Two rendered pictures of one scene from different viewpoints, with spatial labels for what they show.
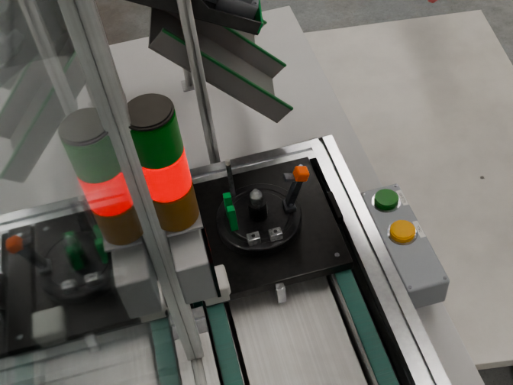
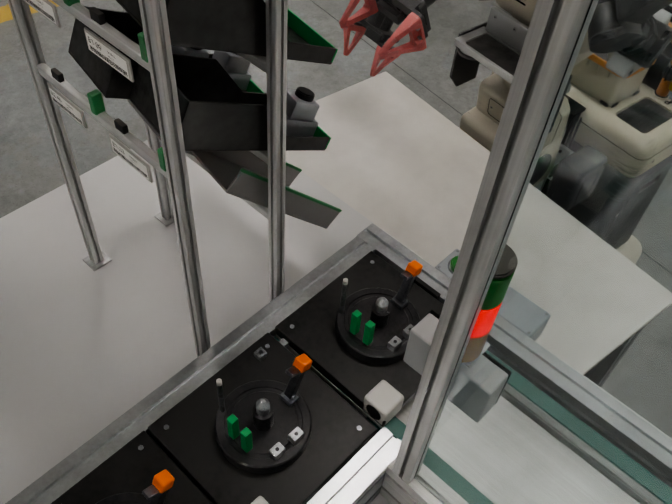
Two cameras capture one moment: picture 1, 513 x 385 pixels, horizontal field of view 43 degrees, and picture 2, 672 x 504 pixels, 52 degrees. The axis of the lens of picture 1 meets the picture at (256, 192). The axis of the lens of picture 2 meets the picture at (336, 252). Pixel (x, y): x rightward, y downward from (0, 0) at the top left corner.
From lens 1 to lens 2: 57 cm
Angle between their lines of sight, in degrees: 27
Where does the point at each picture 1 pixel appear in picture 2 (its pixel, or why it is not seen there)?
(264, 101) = (319, 212)
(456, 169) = (463, 219)
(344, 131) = (352, 216)
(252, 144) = not seen: hidden behind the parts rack
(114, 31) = not seen: outside the picture
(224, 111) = (224, 234)
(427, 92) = (395, 158)
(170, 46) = (247, 185)
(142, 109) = not seen: hidden behind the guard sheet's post
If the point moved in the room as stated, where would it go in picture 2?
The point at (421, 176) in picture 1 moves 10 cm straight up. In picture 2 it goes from (442, 235) to (451, 201)
